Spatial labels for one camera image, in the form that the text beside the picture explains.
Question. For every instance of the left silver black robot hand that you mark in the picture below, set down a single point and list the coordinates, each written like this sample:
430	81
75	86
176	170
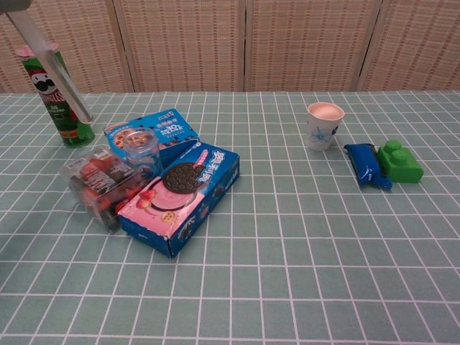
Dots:
18	4

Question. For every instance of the clear test tube white cap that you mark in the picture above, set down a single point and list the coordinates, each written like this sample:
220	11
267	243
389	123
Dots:
54	68

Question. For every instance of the green Pringles can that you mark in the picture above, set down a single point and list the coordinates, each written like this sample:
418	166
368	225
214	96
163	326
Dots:
43	86

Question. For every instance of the clear box with red contents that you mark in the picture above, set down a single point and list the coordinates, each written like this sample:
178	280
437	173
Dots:
95	179

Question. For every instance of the small blue cookie box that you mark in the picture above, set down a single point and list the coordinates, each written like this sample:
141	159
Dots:
174	125

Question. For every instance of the clear plastic cup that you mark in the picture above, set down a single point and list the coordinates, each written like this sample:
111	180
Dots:
143	158

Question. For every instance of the pink and blue Oreo box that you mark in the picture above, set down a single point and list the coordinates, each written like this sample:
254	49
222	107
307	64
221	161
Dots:
179	201

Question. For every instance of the woven folding screen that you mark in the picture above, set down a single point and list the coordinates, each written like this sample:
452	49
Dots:
305	43

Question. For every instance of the white paper cup blue flower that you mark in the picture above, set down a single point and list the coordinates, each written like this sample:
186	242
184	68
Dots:
321	133

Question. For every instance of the green grid tablecloth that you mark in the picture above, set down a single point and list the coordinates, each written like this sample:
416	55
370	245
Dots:
287	269

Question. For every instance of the blue snack packet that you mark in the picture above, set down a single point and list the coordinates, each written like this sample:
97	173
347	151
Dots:
364	165

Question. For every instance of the green building block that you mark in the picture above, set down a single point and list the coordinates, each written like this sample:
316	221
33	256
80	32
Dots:
402	169

